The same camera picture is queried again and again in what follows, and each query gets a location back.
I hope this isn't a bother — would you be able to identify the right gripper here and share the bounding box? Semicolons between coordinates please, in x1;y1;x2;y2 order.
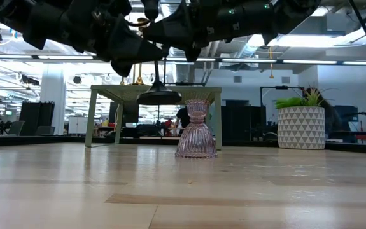
142;0;282;63

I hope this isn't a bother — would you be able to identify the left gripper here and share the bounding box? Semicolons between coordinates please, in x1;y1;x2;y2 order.
22;0;170;78

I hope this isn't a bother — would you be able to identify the slim gold candlestick holder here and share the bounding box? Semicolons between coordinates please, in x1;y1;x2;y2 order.
131;62;146;86

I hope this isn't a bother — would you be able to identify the slim black candlestick holder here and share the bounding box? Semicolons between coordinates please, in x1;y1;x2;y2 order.
136;59;183;106

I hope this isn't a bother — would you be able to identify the pink ribbed glass candle holder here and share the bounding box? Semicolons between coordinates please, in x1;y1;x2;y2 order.
174;99;218;159

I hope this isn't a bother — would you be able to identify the green perforated metal shelf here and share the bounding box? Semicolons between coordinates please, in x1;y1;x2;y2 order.
85;84;223;151

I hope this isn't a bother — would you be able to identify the person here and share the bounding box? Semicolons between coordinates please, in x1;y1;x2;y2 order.
175;107;192;128

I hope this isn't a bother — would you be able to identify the white building pillar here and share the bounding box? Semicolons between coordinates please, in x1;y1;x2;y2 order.
40;63;66;136

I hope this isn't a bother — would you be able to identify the white cabinet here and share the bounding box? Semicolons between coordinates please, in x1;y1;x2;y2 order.
67;116;88;135

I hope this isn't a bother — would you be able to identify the black partition panel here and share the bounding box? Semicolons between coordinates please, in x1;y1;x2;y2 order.
220;99;267;141
19;101;56;137

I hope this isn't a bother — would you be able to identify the succulent in white patterned pot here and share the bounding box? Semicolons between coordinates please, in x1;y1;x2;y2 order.
274;83;338;151

